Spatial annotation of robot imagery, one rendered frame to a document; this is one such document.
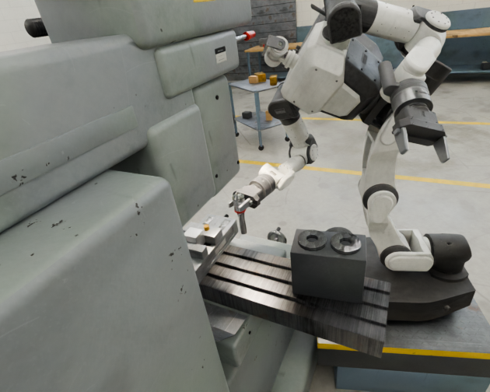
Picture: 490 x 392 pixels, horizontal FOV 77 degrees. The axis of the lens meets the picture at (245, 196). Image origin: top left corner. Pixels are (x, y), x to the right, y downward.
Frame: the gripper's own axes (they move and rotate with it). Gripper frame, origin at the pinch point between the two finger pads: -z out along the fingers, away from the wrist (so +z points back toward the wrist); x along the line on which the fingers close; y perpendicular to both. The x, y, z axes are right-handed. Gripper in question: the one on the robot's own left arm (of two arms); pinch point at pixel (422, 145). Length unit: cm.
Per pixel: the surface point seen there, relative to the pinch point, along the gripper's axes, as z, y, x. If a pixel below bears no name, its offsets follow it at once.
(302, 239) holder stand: -10.9, -38.4, 14.1
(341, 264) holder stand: -18.9, -34.3, 3.8
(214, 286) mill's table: -23, -66, 37
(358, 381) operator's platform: -49, -119, -48
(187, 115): 1, -7, 54
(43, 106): -19, 10, 72
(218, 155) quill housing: 4, -24, 45
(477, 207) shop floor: 94, -148, -199
